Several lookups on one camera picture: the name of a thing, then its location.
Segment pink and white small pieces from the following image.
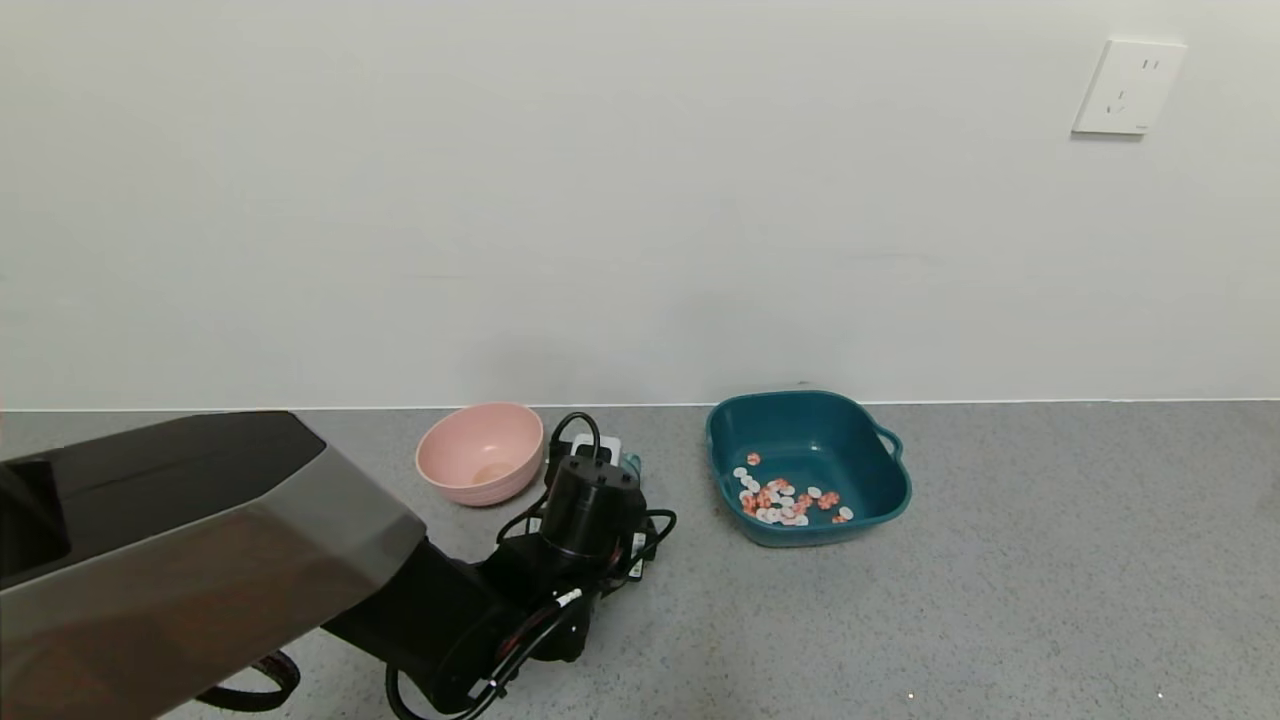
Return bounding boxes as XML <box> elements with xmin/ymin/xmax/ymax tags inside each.
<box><xmin>732</xmin><ymin>453</ymin><xmax>855</xmax><ymax>528</ymax></box>

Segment pink plastic bowl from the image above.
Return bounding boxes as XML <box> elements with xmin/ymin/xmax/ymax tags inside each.
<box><xmin>415</xmin><ymin>403</ymin><xmax>546</xmax><ymax>507</ymax></box>

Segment teal square plastic tray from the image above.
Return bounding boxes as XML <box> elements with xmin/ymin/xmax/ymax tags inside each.
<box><xmin>705</xmin><ymin>391</ymin><xmax>912</xmax><ymax>548</ymax></box>

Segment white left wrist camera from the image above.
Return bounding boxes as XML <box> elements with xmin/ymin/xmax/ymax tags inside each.
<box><xmin>568</xmin><ymin>433</ymin><xmax>624</xmax><ymax>473</ymax></box>

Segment thin black camera cable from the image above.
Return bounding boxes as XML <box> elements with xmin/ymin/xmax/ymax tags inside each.
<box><xmin>385</xmin><ymin>412</ymin><xmax>679</xmax><ymax>720</ymax></box>

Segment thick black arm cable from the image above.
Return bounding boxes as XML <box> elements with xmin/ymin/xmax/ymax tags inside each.
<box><xmin>195</xmin><ymin>650</ymin><xmax>301</xmax><ymax>714</ymax></box>

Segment white wall socket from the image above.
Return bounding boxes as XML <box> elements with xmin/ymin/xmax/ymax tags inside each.
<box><xmin>1071</xmin><ymin>39</ymin><xmax>1188</xmax><ymax>137</ymax></box>

